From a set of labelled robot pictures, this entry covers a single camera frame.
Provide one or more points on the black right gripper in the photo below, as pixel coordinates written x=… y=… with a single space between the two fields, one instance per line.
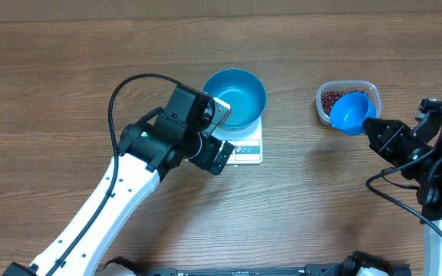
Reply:
x=394 y=133

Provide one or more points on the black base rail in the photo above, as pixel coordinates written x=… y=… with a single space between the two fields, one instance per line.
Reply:
x=356 y=264

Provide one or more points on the red beans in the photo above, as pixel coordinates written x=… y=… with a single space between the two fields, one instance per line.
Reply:
x=329 y=98

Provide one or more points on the clear plastic container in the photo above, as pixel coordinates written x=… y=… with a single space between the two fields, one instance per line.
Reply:
x=345 y=85

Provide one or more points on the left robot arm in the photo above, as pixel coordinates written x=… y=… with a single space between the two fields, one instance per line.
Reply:
x=145 y=152

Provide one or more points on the white digital kitchen scale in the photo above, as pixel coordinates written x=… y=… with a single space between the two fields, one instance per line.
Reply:
x=247 y=142

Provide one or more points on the blue measuring scoop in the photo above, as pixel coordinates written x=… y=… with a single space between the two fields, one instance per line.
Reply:
x=350 y=111

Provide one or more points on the teal bowl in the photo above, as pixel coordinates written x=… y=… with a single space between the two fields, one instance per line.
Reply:
x=243 y=91

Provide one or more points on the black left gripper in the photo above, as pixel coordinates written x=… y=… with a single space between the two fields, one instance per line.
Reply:
x=212 y=146

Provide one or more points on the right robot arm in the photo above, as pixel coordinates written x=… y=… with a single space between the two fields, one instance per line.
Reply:
x=419 y=159

